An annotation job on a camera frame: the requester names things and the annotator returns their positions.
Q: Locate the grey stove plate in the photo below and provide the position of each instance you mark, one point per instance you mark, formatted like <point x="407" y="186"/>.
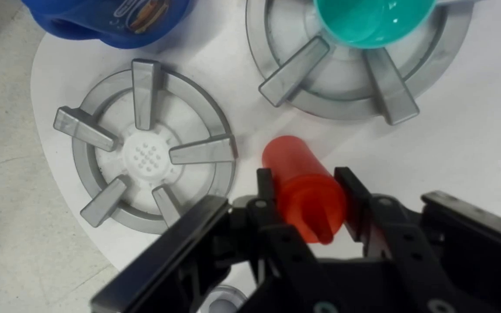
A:
<point x="296" y="70"/>
<point x="146" y="157"/>

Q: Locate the teal plastic cup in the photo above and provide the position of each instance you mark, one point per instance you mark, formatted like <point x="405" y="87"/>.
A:
<point x="372" y="23"/>

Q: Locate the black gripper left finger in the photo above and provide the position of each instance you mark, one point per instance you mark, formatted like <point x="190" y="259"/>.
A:
<point x="204" y="261"/>

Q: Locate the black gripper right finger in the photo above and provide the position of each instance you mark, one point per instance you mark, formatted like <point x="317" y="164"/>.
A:
<point x="435" y="261"/>

